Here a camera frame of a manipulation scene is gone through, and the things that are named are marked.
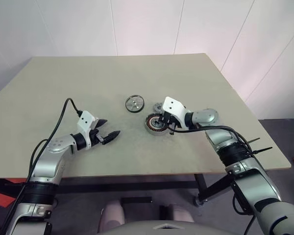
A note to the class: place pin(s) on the black flat bar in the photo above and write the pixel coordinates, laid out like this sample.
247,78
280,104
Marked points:
136,200

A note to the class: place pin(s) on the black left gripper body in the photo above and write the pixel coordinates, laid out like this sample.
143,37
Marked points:
95,137

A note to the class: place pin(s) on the black zip ties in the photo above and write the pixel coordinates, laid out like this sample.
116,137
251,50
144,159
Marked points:
259,149

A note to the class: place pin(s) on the black table frame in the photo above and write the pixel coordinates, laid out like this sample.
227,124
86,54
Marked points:
112,187

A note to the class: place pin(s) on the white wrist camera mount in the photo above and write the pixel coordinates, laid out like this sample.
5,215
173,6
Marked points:
84,120
172,105

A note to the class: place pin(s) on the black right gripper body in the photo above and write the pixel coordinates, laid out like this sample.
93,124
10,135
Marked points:
171,120

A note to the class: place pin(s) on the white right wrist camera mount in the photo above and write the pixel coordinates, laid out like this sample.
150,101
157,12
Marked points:
172,105

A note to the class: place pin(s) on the small grey spoked rotor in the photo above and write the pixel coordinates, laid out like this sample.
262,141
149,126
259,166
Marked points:
157,107

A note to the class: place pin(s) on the red-orange object on floor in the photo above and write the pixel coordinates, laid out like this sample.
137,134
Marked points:
2,198

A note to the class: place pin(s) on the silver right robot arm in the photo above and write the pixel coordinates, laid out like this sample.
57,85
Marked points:
250,181

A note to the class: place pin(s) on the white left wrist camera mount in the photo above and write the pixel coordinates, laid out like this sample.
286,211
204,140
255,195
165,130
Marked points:
84,120

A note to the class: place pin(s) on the black table caster wheel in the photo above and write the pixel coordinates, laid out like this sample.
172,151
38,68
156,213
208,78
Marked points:
198,200

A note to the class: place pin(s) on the round black-rimmed motor lid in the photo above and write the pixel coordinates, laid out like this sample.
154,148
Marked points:
134,104

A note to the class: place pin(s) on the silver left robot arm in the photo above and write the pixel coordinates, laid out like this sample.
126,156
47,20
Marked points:
51,156

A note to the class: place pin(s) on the round motor housing with windings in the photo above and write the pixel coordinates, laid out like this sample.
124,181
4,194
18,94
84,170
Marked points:
152,127

